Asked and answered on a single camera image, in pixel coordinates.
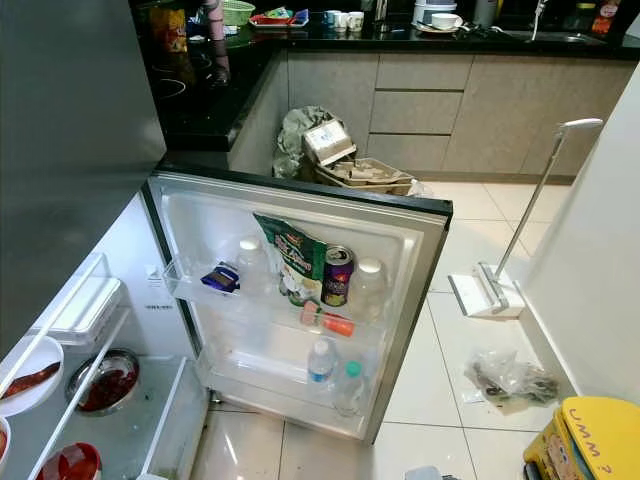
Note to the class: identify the white rice cooker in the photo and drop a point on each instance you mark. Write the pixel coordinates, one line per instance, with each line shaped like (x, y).
(432, 8)

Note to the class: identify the large clear white-capped bottle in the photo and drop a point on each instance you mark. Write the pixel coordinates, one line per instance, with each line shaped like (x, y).
(368, 292)

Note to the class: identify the open cardboard box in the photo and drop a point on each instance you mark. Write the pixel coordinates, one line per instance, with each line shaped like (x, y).
(370, 175)

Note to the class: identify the grey kitchen cabinets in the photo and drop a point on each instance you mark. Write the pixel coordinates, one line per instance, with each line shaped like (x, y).
(460, 110)

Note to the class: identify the yellow carton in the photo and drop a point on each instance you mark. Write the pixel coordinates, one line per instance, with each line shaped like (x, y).
(585, 440)

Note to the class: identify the white bowl with sausage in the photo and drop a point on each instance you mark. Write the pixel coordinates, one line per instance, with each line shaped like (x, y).
(28, 380)

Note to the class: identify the small blue packet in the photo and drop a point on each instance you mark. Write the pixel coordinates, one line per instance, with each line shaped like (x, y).
(220, 277)

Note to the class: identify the steel bowl with red food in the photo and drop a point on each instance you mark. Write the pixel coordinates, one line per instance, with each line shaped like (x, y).
(108, 382)

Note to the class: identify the yellow red snack bag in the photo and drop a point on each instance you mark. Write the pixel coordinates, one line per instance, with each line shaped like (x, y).
(170, 28)

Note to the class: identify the purple drink can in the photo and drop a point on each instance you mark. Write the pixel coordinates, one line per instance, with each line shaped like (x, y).
(337, 276)

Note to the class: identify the white floor mop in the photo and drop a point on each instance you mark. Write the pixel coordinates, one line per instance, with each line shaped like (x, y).
(485, 295)

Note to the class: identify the orange and pink tube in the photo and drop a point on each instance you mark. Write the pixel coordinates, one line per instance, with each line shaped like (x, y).
(330, 322)

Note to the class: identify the white cup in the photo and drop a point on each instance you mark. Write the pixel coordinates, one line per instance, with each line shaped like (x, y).
(334, 18)
(355, 20)

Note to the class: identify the grey green bag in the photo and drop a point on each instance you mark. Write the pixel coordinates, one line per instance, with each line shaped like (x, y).
(290, 135)

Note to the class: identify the grey fridge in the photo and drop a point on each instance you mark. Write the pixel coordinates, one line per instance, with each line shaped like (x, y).
(80, 150)

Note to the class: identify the white lined fridge door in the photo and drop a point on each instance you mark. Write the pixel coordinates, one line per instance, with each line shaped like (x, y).
(410, 260)

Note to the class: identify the small clear white-capped bottle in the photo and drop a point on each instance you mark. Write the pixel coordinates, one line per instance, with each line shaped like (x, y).
(248, 266)

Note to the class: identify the steel kettle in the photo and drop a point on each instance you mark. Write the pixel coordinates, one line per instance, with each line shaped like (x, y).
(485, 12)

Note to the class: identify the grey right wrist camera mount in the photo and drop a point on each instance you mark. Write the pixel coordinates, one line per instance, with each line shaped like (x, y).
(422, 473)

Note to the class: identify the white bowl on plate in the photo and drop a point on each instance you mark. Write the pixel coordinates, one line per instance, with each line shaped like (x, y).
(445, 22)

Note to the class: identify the clear bottle with green cap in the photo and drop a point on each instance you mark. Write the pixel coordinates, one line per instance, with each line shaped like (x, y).
(348, 390)

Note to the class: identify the red tray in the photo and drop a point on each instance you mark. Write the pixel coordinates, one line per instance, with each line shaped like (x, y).
(275, 18)

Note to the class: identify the small labelled cardboard box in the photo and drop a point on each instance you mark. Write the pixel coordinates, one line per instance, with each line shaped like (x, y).
(328, 141)

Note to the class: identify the green basket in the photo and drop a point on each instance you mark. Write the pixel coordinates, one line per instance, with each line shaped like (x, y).
(238, 12)

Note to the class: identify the pink bottle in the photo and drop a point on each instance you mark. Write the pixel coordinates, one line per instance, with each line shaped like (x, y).
(215, 22)

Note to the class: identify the green snack bag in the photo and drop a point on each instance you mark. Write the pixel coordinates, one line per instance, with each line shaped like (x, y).
(290, 255)

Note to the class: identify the white plastic tray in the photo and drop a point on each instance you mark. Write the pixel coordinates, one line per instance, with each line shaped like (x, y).
(90, 310)

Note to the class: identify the red sauce bottle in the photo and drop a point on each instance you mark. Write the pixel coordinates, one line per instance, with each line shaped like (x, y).
(605, 18)

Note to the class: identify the crumpled clear plastic bag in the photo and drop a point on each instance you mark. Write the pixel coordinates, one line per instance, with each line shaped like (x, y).
(510, 378)

